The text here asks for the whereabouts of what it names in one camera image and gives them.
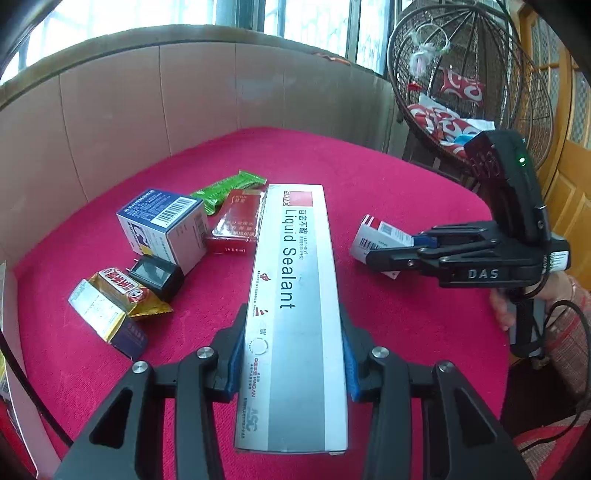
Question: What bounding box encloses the black cable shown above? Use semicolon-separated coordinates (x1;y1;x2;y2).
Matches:
0;323;75;448
519;299;591;454

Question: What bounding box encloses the large red patterned cushion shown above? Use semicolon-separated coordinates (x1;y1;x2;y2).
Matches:
407;102;497;155

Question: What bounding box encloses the long white sealant box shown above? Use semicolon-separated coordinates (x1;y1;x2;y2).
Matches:
233;184;349;455

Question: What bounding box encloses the hanging wicker chair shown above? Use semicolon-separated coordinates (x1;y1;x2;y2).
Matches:
387;0;566;185

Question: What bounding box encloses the wooden door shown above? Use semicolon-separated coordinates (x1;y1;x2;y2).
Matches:
517;0;591;259

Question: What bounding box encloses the white dreamcatcher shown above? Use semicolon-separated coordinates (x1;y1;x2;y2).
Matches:
406;23;451;79

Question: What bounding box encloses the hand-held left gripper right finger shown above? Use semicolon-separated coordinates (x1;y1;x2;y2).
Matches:
339;305;536;480

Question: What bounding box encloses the gold snack packet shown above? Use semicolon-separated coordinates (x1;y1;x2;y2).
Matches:
88;265;174;322

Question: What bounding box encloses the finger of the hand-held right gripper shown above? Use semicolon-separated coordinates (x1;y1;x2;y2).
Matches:
413;220;499;252
367;244;446;280

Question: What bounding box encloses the brown window sill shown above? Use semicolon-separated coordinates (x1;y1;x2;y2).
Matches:
0;25;393;112

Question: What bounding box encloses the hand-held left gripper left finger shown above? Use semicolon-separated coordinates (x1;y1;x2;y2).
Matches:
53;302;252;480

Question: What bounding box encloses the black charger adapter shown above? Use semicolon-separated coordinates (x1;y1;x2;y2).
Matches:
127;255;185;304

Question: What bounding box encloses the person's red clothing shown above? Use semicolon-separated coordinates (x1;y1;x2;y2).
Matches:
512;418;589;480

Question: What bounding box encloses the small red patterned cushion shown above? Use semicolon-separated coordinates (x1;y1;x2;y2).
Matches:
438;67;488;109

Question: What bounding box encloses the brown cardboard sheet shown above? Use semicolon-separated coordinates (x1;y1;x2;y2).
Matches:
0;41;398;287

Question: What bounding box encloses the small silver blue carton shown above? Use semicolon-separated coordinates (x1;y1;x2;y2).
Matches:
68;278;151;361

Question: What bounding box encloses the person's right hand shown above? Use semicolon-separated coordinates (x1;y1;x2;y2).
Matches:
488;272;578;330

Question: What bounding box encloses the window with metal grille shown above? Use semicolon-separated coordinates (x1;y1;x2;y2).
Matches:
0;0;398;84

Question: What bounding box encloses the blue white box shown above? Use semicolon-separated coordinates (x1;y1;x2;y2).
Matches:
115;187;209;275

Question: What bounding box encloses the small white red box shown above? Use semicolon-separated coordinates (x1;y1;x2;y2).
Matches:
348;213;416;280

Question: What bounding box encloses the green snack packet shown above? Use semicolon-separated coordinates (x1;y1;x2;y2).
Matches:
190;170;269;217

